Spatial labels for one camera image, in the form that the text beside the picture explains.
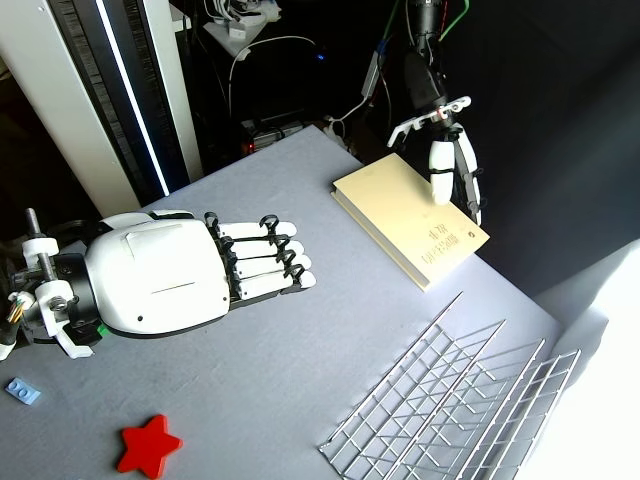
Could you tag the grey table cloth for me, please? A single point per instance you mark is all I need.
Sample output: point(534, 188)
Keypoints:
point(250, 375)

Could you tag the blue toy brick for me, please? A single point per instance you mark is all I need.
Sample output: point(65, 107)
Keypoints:
point(22, 391)

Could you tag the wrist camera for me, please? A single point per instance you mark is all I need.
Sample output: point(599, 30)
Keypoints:
point(85, 334)

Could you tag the white robot body column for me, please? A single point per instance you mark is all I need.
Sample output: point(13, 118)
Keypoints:
point(50, 75)

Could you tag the red star block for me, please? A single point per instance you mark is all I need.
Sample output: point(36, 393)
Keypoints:
point(147, 447)

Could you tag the beige paperback book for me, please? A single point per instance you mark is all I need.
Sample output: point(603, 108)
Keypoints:
point(400, 210)

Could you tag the white shelf board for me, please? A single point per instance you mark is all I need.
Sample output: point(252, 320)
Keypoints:
point(235, 42)

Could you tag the grey device with red light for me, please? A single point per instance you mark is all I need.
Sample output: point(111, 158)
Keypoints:
point(272, 134)

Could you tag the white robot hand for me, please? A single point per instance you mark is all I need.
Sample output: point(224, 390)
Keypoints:
point(160, 275)
point(442, 170)

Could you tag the silver USB adapter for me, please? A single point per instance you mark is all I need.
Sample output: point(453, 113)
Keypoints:
point(371, 80)

